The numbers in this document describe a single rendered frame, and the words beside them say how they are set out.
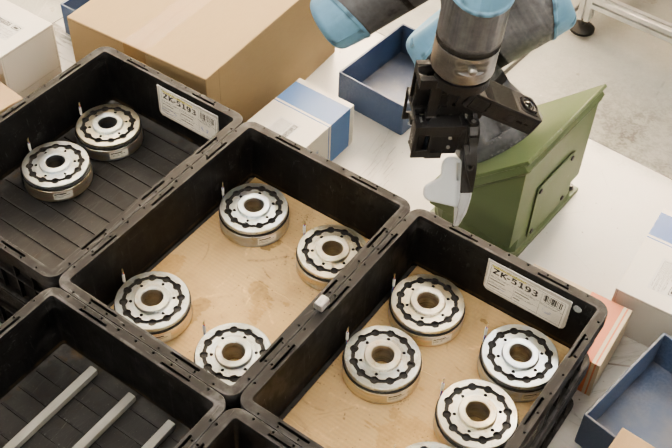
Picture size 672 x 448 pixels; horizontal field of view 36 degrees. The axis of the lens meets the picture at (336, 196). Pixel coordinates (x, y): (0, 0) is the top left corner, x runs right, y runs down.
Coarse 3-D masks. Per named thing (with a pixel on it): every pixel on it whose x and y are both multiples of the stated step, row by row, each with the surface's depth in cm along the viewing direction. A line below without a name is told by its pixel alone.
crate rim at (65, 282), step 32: (256, 128) 152; (320, 160) 148; (160, 192) 143; (384, 192) 144; (128, 224) 138; (384, 224) 140; (96, 256) 134; (64, 288) 130; (128, 320) 127; (160, 352) 124; (224, 384) 121
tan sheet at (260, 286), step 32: (320, 224) 153; (192, 256) 148; (224, 256) 148; (256, 256) 148; (288, 256) 148; (192, 288) 144; (224, 288) 144; (256, 288) 144; (288, 288) 144; (192, 320) 140; (224, 320) 140; (256, 320) 140; (288, 320) 140; (192, 352) 136
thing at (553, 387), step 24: (408, 216) 141; (432, 216) 141; (384, 240) 138; (480, 240) 138; (528, 264) 135; (576, 288) 133; (600, 312) 130; (288, 360) 124; (576, 360) 125; (264, 384) 121; (552, 384) 122; (264, 408) 119; (288, 432) 117; (528, 432) 118
